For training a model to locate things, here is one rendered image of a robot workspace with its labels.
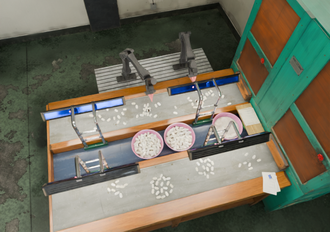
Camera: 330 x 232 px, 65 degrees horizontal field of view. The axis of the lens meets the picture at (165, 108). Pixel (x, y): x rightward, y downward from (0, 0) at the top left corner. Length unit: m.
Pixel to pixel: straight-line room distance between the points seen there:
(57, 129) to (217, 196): 1.44
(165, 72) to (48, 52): 1.98
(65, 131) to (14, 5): 2.13
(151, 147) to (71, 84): 1.77
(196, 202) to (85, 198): 0.84
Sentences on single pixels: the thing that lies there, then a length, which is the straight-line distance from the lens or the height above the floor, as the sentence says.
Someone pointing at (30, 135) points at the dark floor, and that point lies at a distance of 3.40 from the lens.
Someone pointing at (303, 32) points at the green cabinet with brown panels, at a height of 1.68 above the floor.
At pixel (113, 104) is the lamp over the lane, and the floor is 1.07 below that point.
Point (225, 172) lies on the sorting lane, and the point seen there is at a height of 0.74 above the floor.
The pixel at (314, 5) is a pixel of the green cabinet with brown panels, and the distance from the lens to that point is 1.91.
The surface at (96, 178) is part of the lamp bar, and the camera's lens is 1.79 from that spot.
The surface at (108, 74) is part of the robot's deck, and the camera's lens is 2.74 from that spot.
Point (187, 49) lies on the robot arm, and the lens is 2.40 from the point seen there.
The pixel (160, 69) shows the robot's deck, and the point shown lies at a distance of 2.74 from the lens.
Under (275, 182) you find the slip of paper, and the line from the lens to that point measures 2.27.
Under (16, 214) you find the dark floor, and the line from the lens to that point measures 3.13.
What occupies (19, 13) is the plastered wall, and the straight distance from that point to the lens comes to 4.10.
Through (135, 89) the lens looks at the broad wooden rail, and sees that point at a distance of 2.47.
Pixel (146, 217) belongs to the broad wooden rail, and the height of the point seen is 0.76.
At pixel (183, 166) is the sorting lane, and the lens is 2.15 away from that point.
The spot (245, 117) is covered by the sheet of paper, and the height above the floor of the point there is 0.78.
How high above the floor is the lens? 2.77
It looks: 59 degrees down
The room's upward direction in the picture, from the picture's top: 3 degrees clockwise
